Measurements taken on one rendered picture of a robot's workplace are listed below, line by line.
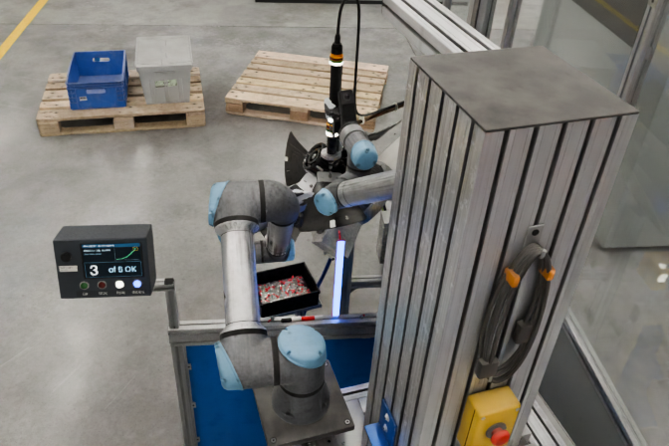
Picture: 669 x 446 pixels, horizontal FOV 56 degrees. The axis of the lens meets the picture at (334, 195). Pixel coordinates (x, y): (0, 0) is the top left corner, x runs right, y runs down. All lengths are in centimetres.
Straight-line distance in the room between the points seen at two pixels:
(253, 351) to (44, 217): 287
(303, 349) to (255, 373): 12
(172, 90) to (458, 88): 417
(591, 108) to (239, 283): 96
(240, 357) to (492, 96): 89
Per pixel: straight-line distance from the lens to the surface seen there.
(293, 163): 255
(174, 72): 492
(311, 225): 207
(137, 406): 309
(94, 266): 196
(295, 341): 155
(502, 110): 91
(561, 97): 99
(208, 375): 236
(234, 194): 166
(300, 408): 165
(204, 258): 374
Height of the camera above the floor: 242
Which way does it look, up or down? 35 degrees down
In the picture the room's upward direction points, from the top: 4 degrees clockwise
